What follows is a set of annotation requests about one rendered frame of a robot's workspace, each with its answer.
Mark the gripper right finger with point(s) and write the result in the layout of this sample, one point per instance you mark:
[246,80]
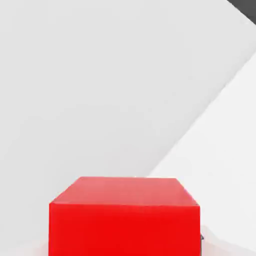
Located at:
[208,247]

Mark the small red cube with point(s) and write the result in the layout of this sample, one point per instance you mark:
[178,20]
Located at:
[124,226]

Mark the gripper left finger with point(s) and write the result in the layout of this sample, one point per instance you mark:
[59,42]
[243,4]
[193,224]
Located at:
[43,250]

